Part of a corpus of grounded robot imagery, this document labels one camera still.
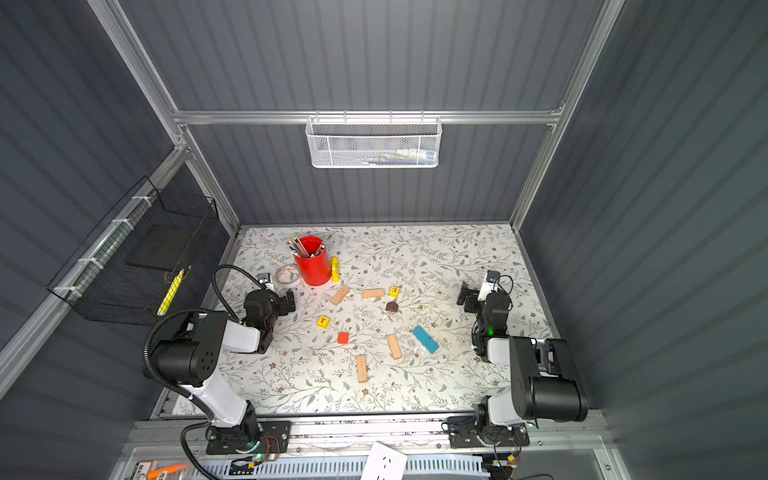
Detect wood block plank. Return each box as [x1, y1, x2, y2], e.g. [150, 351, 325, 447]
[361, 288, 387, 299]
[356, 355, 368, 383]
[386, 334, 402, 360]
[330, 286, 350, 306]

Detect teal block plank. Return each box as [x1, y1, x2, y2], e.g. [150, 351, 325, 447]
[412, 326, 439, 354]

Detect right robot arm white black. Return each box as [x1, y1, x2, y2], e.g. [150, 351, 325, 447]
[445, 280, 589, 449]

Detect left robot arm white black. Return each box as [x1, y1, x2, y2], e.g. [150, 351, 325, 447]
[143, 289, 296, 453]

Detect tape roll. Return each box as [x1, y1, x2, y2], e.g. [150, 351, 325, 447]
[275, 264, 302, 288]

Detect red pencil cup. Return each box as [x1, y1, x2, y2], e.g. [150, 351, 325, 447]
[294, 246, 331, 287]

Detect pencils in cup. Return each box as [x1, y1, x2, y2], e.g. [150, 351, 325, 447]
[288, 236, 325, 259]

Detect yellow marker in basket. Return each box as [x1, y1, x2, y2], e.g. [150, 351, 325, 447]
[156, 269, 185, 317]

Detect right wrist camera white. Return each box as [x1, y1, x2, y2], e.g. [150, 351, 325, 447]
[477, 270, 501, 301]

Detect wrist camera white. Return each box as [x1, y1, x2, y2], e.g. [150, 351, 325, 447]
[477, 270, 501, 301]
[256, 272, 274, 290]

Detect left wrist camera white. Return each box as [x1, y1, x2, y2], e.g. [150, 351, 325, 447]
[256, 272, 274, 290]

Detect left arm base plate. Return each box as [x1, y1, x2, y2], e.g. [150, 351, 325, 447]
[205, 421, 292, 455]

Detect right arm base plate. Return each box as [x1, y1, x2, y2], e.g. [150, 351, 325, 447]
[441, 415, 530, 449]

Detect black wire basket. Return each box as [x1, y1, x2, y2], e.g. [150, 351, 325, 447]
[47, 178, 221, 325]

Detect white wire basket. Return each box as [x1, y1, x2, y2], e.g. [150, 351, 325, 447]
[305, 117, 443, 169]

